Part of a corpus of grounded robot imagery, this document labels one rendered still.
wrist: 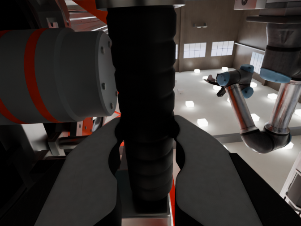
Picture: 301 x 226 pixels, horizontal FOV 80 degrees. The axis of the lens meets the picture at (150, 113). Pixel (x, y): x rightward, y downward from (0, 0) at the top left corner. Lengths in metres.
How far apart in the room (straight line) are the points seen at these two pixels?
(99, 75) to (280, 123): 0.99
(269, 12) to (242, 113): 0.48
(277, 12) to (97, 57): 0.69
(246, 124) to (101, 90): 0.92
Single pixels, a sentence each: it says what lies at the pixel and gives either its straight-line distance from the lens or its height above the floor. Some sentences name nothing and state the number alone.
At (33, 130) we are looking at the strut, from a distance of 0.39.
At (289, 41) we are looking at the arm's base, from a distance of 0.86.
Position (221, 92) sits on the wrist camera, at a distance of 1.37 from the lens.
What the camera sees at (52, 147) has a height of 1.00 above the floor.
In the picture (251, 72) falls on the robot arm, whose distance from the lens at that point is 1.20.
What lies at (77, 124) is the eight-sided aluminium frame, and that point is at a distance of 0.54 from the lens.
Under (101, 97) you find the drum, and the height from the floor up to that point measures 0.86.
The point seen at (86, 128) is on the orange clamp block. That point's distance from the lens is 0.60.
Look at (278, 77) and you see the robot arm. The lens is 0.89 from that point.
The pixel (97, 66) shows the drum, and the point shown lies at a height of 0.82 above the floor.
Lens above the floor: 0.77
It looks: 29 degrees up
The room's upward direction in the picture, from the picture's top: 177 degrees clockwise
